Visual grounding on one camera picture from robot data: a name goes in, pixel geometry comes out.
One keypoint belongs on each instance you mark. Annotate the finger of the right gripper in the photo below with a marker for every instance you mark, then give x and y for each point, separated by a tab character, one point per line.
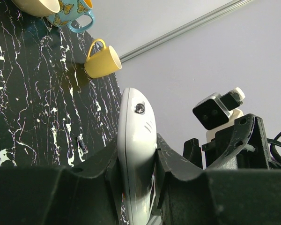
241	146
192	152

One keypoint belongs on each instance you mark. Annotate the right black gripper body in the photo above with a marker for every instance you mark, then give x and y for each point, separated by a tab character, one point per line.
278	150

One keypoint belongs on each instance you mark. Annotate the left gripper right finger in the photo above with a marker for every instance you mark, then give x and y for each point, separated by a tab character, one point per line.
188	195

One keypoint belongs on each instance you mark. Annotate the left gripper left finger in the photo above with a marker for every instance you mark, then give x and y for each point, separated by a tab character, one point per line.
87	194

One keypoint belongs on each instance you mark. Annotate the white remote control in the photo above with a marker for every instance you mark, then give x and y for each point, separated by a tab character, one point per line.
137	143

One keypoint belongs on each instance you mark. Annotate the yellow mug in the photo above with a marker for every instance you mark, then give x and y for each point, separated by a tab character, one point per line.
102	63

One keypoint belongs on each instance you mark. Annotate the blue butterfly mug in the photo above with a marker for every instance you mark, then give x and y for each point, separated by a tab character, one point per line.
70	10

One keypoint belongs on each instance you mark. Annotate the cream ceramic bowl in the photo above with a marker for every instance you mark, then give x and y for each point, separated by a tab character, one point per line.
38	8

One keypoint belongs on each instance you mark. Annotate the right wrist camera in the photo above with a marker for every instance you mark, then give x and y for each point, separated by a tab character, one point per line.
217	112

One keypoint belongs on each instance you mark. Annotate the right aluminium frame post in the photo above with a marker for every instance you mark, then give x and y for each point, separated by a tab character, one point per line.
221	11

